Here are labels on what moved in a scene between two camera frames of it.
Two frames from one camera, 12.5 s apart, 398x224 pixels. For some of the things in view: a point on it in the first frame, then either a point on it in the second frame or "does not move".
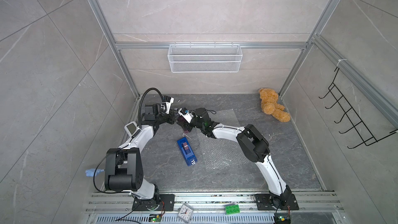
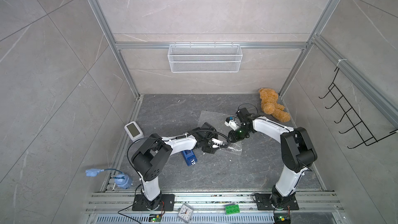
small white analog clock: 185,213 does not move
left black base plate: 161,202 does not move
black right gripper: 196,116 to 233,137
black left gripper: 172,116 to 209,149
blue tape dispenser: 187,151 does not move
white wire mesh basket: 204,58 does not move
